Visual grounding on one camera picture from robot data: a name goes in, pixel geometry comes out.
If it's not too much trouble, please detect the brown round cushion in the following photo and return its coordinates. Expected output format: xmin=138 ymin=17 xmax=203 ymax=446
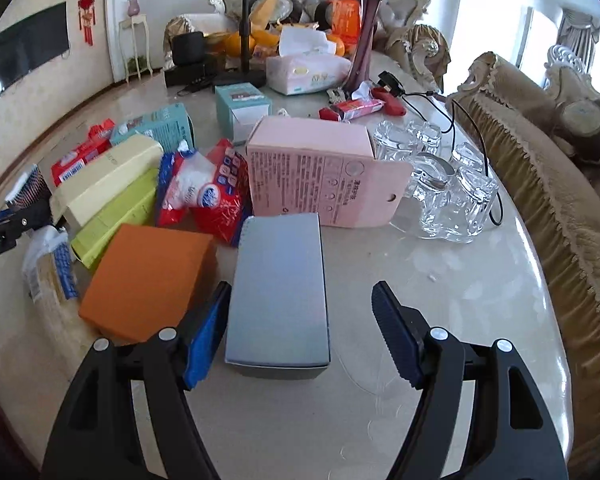
xmin=555 ymin=95 xmax=600 ymax=163

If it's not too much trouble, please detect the teal white small box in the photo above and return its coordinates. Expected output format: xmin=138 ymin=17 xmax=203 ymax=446
xmin=215 ymin=84 xmax=273 ymax=146

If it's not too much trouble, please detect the red blue tissue packaging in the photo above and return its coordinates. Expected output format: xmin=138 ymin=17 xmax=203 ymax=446
xmin=155 ymin=138 xmax=253 ymax=247

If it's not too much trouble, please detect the grey curtain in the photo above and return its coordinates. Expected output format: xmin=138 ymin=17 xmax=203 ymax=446
xmin=555 ymin=7 xmax=600 ymax=61

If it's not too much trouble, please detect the white side table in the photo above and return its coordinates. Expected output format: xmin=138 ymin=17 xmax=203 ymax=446
xmin=119 ymin=12 xmax=153 ymax=83

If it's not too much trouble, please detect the red knot wall decoration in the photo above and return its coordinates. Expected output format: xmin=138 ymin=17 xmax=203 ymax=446
xmin=77 ymin=0 xmax=97 ymax=47

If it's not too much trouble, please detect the ornate silver chair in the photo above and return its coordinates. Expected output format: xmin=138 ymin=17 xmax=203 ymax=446
xmin=545 ymin=44 xmax=600 ymax=111

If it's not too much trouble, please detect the red black plug device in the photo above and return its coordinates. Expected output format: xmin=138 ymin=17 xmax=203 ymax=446
xmin=370 ymin=72 xmax=407 ymax=106

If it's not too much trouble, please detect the cream armchair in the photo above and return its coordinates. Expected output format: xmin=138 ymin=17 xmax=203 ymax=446
xmin=162 ymin=12 xmax=231 ymax=68

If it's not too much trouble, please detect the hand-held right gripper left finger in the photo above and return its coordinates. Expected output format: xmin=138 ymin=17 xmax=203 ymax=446
xmin=40 ymin=281 xmax=232 ymax=480

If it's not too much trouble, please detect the orange packet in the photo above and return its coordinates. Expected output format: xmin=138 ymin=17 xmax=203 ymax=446
xmin=327 ymin=0 xmax=363 ymax=46

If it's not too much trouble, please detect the black wall television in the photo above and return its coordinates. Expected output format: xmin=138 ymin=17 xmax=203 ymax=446
xmin=0 ymin=2 xmax=72 ymax=105

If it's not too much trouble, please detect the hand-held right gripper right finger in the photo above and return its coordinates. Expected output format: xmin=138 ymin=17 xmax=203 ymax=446
xmin=371 ymin=280 xmax=570 ymax=480

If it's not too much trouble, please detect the black flat box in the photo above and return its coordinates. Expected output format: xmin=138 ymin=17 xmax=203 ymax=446
xmin=164 ymin=57 xmax=226 ymax=88

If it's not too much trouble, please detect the yellow bag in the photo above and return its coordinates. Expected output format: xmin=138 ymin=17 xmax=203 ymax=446
xmin=250 ymin=0 xmax=286 ymax=26

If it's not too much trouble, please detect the red pink snack wrapper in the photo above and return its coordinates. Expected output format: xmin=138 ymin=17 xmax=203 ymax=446
xmin=319 ymin=97 xmax=386 ymax=122

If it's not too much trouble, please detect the pink cardboard box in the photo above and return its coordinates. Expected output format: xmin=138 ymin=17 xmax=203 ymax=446
xmin=245 ymin=116 xmax=415 ymax=229

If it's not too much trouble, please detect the green cardboard box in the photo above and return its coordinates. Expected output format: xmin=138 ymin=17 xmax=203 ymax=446
xmin=70 ymin=166 xmax=161 ymax=270

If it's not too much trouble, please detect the cluster of clear glass cups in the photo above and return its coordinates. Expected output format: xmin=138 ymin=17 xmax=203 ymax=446
xmin=372 ymin=119 xmax=500 ymax=244

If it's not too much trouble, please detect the clear blue printed plastic bag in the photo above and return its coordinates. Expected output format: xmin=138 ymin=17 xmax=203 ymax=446
xmin=21 ymin=225 xmax=80 ymax=306

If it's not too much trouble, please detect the purple glass vase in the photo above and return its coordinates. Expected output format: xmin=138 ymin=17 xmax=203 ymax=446
xmin=347 ymin=0 xmax=383 ymax=92

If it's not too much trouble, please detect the black tripod stand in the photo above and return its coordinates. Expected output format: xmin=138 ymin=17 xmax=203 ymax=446
xmin=212 ymin=0 xmax=268 ymax=88

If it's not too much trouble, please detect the teal printed cardboard box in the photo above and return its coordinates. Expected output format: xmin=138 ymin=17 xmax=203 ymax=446
xmin=109 ymin=102 xmax=197 ymax=153

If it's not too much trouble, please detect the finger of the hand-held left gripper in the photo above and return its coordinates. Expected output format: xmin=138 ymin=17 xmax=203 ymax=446
xmin=0 ymin=199 xmax=52 ymax=235

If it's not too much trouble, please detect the red snack packet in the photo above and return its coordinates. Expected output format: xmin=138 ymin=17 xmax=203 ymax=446
xmin=51 ymin=119 xmax=117 ymax=187

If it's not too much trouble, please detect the beige fringed sofa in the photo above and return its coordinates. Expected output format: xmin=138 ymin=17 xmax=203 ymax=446
xmin=450 ymin=52 xmax=600 ymax=436

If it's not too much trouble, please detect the grey cardboard box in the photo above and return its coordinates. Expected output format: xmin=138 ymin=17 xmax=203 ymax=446
xmin=224 ymin=212 xmax=332 ymax=378

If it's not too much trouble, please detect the white soft tissue pack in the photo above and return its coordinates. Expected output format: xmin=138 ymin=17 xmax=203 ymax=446
xmin=266 ymin=27 xmax=353 ymax=96

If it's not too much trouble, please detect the black speaker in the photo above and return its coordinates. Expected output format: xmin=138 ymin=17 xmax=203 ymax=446
xmin=171 ymin=31 xmax=206 ymax=67

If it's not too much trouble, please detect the orange cardboard box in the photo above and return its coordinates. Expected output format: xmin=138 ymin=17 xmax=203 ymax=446
xmin=78 ymin=223 xmax=218 ymax=345

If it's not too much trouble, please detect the dark striped wrapper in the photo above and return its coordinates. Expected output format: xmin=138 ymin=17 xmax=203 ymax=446
xmin=5 ymin=164 xmax=51 ymax=208

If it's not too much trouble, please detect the pale yellow cardboard box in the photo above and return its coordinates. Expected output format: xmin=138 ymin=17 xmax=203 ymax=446
xmin=49 ymin=134 xmax=165 ymax=228

